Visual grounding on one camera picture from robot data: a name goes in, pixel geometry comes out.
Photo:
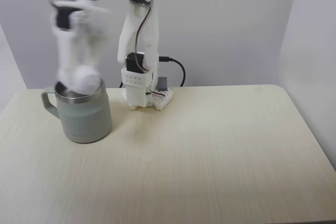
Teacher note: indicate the white dressing roll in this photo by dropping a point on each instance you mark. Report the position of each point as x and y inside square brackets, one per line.
[88, 80]

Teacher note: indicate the green steel mug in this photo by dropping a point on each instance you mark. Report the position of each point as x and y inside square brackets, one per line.
[84, 119]

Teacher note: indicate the grey clamp block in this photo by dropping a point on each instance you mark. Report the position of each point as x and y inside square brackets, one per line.
[163, 83]

